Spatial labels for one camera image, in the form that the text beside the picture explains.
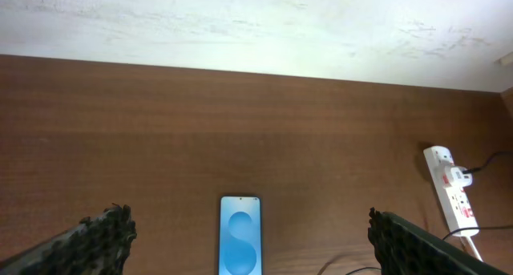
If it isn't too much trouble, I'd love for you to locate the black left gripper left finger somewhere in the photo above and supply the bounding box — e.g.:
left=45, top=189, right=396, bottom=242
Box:
left=1, top=204, right=137, bottom=275

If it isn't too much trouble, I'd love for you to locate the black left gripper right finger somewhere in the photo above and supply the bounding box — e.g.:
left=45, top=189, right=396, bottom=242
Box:
left=368, top=208, right=506, bottom=275

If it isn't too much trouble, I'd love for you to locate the black USB charging cable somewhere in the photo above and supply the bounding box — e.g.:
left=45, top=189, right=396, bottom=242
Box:
left=316, top=150, right=513, bottom=275

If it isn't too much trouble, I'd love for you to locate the blue Galaxy smartphone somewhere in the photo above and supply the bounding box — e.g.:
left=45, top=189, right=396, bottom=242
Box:
left=218, top=196, right=263, bottom=275

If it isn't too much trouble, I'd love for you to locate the white charger plug adapter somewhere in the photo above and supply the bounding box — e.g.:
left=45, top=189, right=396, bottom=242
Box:
left=442, top=165, right=473, bottom=188

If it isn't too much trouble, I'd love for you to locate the white power strip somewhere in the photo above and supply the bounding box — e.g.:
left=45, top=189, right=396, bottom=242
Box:
left=423, top=146, right=479, bottom=237

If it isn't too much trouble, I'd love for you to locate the white power strip cord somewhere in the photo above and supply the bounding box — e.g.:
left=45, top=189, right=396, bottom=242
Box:
left=464, top=235, right=484, bottom=263

